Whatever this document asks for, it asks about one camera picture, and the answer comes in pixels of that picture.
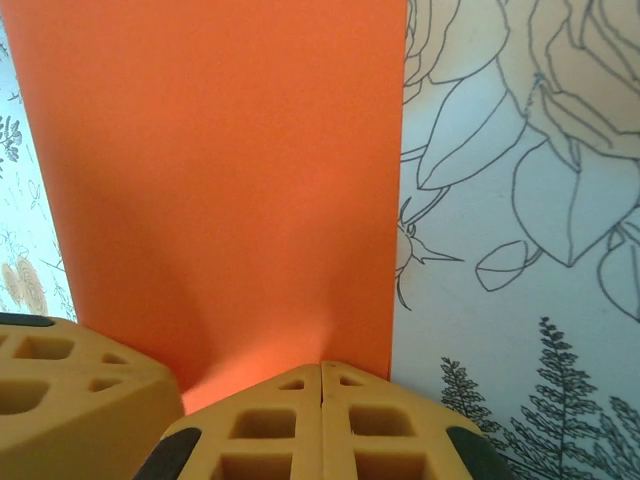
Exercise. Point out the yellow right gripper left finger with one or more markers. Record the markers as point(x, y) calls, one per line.
point(270, 450)

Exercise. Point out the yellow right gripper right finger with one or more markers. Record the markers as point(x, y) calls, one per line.
point(380, 450)

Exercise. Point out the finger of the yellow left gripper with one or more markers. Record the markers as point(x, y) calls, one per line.
point(75, 425)

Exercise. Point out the orange cloth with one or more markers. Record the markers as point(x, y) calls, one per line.
point(225, 150)

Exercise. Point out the floral print tablecloth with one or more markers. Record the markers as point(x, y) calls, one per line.
point(500, 300)

